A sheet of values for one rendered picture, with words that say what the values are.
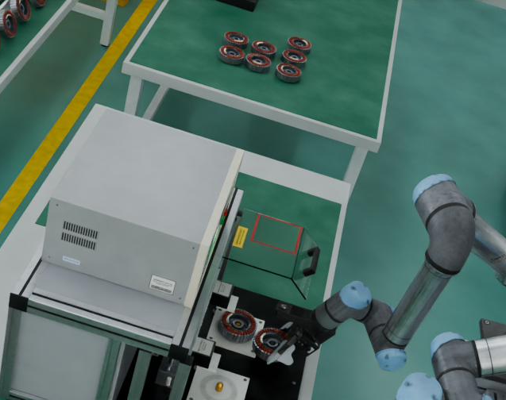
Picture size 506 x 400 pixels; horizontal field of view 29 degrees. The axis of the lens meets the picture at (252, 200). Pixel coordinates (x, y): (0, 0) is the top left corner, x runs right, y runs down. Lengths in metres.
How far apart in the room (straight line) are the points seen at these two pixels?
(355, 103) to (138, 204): 1.99
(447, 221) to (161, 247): 0.68
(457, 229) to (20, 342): 1.10
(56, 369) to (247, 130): 2.90
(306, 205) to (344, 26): 1.53
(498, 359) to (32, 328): 1.10
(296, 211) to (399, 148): 2.11
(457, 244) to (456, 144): 3.37
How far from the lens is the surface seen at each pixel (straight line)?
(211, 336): 2.81
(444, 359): 1.97
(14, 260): 2.96
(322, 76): 4.28
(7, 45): 3.97
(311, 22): 4.72
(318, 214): 3.43
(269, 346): 2.76
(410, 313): 2.47
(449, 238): 2.34
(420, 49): 6.63
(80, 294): 2.36
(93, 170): 2.40
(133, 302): 2.36
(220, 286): 2.76
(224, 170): 2.50
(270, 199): 3.42
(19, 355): 2.49
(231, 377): 2.72
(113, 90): 5.22
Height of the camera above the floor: 2.75
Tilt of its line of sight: 36 degrees down
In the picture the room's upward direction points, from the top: 17 degrees clockwise
